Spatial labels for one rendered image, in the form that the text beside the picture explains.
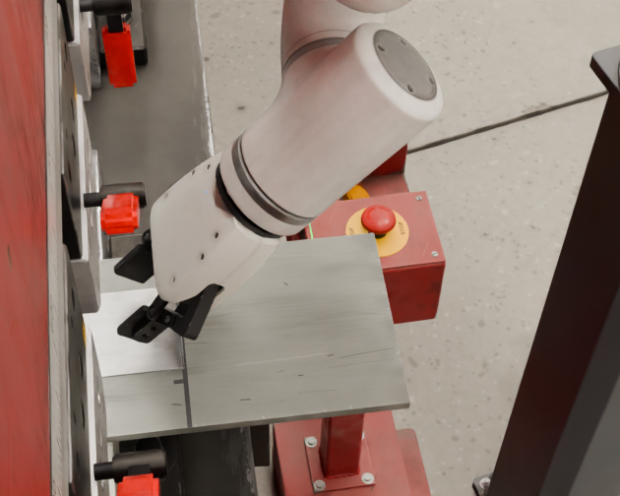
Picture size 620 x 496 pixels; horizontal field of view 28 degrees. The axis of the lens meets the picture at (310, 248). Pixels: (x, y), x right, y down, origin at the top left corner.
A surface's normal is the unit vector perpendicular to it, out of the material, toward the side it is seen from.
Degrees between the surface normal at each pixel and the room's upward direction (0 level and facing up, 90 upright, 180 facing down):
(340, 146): 75
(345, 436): 90
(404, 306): 90
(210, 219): 48
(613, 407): 90
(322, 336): 0
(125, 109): 0
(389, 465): 3
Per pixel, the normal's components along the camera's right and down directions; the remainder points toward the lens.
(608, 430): 0.38, 0.75
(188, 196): -0.75, -0.31
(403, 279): 0.17, 0.79
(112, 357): 0.02, -0.60
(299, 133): -0.56, 0.16
